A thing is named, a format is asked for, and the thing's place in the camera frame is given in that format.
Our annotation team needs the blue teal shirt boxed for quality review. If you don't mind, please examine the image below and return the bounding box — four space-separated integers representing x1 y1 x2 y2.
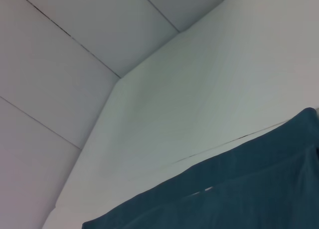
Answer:
81 107 319 229

